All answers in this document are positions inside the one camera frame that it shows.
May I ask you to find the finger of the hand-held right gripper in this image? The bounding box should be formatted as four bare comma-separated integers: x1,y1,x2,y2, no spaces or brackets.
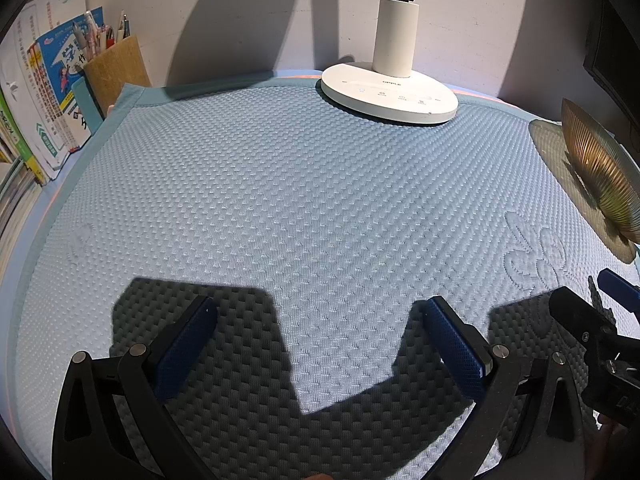
597,268,640,311
548,286,618,361

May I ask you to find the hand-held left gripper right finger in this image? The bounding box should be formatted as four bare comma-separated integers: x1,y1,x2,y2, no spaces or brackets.
421,295,586,480

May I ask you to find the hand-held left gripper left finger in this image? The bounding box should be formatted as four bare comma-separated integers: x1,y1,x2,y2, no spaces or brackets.
51,295,219,480

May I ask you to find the amber ribbed glass bowl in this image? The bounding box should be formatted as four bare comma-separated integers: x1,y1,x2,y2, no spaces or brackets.
560,97,640,245

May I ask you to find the light blue textured mat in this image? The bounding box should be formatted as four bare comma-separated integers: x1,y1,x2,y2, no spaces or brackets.
10,71,640,480

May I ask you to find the stack of flat books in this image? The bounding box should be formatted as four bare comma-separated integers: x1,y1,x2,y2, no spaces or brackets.
0,155,46,256

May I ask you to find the black monitor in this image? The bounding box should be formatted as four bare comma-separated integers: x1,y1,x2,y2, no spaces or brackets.
582,0,640,126

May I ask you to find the light blue small box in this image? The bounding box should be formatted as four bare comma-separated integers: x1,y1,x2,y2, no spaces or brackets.
71,77,106,136

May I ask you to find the brown pen holder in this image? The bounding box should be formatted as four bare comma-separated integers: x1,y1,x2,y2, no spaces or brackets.
82,35,153,121

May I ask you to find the row of upright books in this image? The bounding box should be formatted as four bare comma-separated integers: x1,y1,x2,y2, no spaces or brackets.
0,0,106,186

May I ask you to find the white desk lamp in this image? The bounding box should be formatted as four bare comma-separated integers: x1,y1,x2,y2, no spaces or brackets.
320,0,460,126

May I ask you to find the bunch of pens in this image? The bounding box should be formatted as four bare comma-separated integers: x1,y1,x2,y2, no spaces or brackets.
70,10,132,63

